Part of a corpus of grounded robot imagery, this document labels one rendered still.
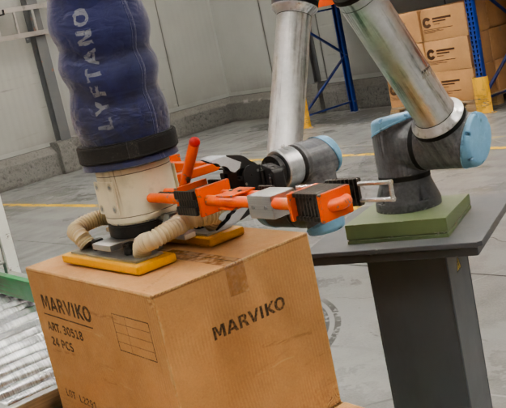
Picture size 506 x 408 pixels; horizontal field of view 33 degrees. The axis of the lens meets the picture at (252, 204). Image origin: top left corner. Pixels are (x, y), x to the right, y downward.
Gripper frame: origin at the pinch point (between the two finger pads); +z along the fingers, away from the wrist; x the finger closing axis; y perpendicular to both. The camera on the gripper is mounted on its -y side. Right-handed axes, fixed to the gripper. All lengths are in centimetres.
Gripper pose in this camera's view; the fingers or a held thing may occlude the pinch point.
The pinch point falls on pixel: (210, 195)
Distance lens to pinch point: 173.4
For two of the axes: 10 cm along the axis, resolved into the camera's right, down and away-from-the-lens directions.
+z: -7.5, 2.8, -6.0
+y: -6.3, -0.2, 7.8
